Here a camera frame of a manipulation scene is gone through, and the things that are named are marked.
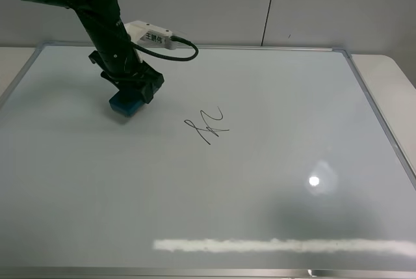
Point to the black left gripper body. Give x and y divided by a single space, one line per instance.
126 68

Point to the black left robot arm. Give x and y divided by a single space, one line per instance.
114 52

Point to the white whiteboard with aluminium frame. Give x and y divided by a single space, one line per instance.
248 163

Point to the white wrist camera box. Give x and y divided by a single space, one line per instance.
142 33

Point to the blue whiteboard eraser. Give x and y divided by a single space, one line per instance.
125 103

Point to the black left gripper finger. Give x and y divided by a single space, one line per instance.
117 84
148 90

